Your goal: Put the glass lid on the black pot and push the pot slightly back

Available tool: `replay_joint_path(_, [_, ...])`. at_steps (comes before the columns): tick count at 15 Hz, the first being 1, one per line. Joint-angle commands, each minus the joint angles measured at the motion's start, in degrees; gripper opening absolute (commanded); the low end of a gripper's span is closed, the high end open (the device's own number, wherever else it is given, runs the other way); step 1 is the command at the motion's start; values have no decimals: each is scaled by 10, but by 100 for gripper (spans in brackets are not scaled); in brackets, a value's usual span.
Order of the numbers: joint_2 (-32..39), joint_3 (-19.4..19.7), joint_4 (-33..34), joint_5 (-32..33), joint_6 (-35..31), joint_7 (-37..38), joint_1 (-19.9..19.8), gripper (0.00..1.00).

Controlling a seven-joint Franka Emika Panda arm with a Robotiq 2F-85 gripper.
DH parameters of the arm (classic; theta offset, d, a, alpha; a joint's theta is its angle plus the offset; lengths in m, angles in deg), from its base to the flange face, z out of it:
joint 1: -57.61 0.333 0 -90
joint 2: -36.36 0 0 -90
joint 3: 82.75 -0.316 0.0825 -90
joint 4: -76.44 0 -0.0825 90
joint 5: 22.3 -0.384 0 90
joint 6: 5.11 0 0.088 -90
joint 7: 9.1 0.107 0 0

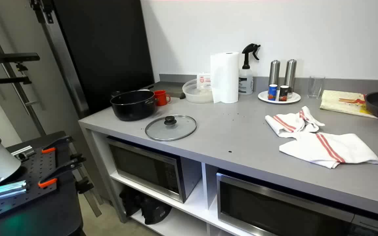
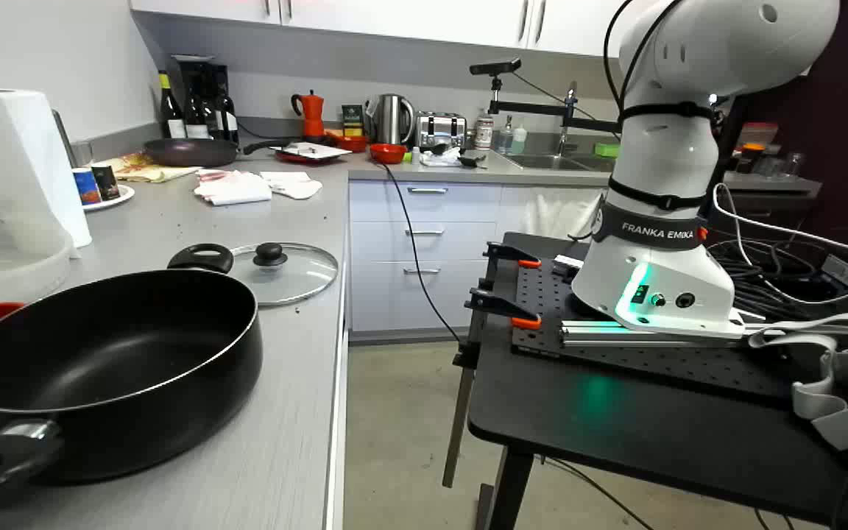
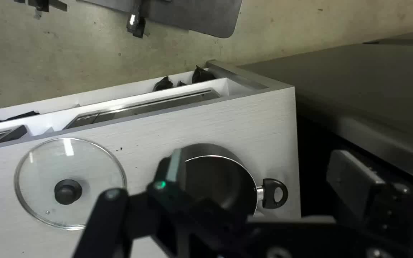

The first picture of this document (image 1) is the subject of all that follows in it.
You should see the yellow printed cloth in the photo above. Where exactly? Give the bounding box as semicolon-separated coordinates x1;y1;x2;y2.
320;89;377;119

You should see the flat white red-striped towel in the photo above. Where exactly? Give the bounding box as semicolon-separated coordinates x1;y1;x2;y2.
279;131;378;170

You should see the black breadboard table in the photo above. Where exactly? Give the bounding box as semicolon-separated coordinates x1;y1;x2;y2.
0;130;89;236

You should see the dark red can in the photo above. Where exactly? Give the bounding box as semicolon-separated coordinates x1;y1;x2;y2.
279;84;292;102

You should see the crumpled white red-striped towel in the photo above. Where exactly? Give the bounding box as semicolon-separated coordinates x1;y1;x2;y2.
264;105;326;140

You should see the small white gray block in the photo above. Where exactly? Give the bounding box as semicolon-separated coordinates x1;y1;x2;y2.
10;144;37;163

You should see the steel shaker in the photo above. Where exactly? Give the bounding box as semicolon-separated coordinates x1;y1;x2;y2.
284;58;299;90
268;59;283;89

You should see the glass lid with black knob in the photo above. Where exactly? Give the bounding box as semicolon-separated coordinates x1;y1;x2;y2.
145;114;199;143

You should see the gray metal rail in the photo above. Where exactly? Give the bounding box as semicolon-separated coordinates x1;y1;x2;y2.
31;0;91;119

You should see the white plastic container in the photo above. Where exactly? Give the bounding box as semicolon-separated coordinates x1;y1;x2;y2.
209;51;241;105

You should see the black stereo camera bar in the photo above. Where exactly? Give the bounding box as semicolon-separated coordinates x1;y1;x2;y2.
0;51;43;64

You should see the white counter shelf unit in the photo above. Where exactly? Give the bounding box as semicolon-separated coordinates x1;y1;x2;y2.
90;129;243;236

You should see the black bag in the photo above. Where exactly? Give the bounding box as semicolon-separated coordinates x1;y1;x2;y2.
120;186;174;226

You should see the clear plastic container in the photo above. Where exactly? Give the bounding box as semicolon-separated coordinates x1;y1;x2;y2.
182;75;215;104

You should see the aluminium rail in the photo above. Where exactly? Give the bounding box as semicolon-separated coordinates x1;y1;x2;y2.
0;180;29;205

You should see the large black board panel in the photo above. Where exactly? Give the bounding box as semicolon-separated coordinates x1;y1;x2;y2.
50;0;155;115

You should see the red mug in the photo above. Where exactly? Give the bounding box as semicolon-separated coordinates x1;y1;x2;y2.
154;89;173;108

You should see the black clamp with orange handle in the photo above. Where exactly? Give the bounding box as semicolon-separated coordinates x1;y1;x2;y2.
37;153;89;190
40;134;104;219

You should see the clear drinking glass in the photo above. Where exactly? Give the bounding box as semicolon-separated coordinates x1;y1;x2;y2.
308;76;326;100

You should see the steel microwave oven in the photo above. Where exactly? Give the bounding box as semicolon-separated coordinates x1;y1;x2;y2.
107;135;204;205
215;170;378;236

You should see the small white plate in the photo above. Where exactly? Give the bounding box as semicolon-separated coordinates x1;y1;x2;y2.
257;89;302;105

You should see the spray bottle with black trigger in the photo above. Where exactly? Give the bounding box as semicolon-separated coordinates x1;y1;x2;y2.
238;42;263;96

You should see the blue can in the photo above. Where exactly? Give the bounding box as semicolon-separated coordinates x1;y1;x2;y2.
267;83;280;102

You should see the black cooking pot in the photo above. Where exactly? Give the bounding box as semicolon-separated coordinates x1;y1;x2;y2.
110;89;158;122

